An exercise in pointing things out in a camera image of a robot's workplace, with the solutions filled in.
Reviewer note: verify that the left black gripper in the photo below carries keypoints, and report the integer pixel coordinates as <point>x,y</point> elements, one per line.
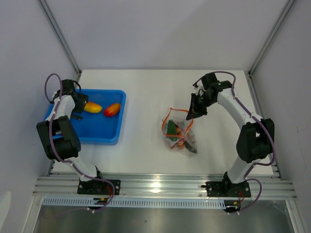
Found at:
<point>82,100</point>

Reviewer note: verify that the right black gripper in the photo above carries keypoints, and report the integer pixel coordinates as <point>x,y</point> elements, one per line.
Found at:
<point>195,111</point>

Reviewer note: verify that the clear zip bag orange zipper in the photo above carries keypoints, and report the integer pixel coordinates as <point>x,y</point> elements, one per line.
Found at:
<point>182,127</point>

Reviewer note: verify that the green cucumber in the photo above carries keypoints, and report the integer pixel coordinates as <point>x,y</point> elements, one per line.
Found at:
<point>171,131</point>

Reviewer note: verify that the grey toy fish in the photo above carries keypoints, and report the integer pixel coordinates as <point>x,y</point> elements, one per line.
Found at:
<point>191,146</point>

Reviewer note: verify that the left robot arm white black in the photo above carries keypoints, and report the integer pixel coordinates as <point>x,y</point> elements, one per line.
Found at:
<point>59,139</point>

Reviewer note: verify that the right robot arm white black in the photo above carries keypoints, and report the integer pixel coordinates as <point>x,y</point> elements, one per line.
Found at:
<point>256,138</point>

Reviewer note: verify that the yellow mango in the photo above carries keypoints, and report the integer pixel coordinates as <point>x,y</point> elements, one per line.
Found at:
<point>92,107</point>

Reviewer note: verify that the blue plastic bin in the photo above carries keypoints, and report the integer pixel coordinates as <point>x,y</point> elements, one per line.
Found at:
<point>97,128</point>

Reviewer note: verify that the red orange mango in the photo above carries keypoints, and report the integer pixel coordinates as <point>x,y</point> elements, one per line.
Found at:
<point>112,110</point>

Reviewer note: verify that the right aluminium frame post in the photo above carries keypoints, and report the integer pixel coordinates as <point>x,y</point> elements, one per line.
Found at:
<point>277,26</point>

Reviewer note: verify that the aluminium frame post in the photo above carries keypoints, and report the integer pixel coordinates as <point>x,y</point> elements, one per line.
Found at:
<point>277,26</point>
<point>59,35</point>

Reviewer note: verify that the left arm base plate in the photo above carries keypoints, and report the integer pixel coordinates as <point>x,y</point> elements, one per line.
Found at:
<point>93,187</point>

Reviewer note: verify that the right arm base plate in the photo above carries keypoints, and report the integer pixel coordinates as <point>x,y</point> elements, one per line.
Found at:
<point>227,190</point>

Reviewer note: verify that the aluminium rail front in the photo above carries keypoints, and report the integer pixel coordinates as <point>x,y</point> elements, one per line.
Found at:
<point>165,186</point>

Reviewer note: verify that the white slotted cable duct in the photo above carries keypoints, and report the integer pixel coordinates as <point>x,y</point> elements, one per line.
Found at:
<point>136,203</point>

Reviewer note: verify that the left aluminium frame post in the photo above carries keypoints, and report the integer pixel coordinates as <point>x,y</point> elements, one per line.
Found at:
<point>59,35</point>

